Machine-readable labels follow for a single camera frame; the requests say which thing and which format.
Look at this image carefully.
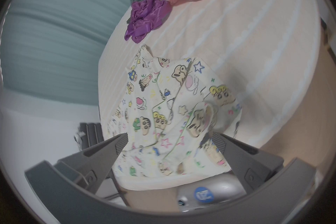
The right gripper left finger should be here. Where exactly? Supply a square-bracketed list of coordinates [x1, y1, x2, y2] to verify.
[54, 132, 130, 193]

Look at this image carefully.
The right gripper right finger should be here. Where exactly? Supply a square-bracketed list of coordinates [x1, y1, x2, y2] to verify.
[211, 131, 286, 195]

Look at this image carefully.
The white printed pyjama top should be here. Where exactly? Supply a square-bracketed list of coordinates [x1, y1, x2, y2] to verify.
[106, 44, 243, 179]

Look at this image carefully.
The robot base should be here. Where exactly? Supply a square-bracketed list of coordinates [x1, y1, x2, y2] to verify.
[175, 173, 248, 215]

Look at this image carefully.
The bed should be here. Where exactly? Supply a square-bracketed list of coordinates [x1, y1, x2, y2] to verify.
[98, 0, 323, 190]

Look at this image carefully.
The dark grey chest of drawers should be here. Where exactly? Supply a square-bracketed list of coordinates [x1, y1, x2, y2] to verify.
[74, 122, 106, 152]

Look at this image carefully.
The pale grey cloth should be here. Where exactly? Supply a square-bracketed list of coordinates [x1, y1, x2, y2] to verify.
[74, 131, 86, 144]

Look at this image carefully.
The blue-green curtain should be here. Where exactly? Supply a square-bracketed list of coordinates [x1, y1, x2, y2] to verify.
[0, 0, 161, 106]

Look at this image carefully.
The purple satin garment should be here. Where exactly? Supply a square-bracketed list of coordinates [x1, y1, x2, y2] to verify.
[124, 0, 173, 44]

